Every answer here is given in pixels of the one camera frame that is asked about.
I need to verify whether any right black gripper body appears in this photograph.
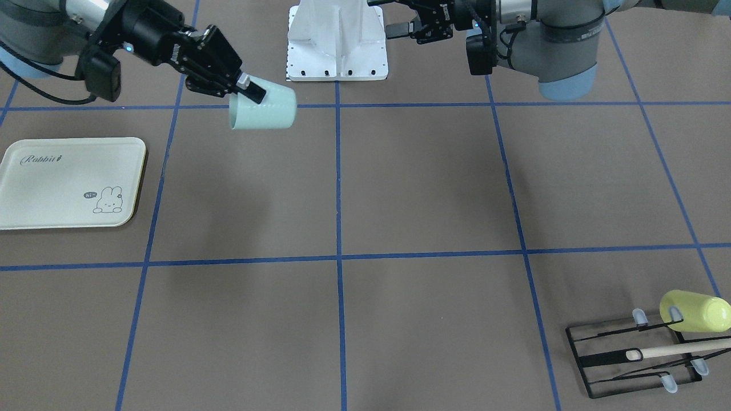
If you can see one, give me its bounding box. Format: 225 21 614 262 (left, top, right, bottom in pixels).
121 1 243 97

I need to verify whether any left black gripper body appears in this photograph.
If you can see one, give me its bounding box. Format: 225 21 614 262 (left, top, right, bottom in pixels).
394 1 497 45

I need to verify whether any light green cup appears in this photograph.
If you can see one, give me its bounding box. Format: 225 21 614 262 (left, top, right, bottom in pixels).
229 77 297 130

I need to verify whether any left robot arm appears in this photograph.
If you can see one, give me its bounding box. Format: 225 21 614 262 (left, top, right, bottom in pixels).
384 1 729 102

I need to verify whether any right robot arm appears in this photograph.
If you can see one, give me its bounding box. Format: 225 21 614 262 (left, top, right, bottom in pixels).
1 1 267 105

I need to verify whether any cream rabbit tray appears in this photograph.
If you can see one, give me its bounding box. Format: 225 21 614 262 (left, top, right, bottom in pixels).
1 137 148 231

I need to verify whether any yellow cup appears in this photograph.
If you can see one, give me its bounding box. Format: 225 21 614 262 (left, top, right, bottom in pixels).
660 289 730 333

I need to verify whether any white pedestal column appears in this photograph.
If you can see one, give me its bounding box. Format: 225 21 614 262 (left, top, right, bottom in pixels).
286 1 389 82

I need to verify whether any black wire cup rack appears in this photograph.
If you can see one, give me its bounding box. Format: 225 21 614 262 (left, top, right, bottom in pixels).
565 306 729 400

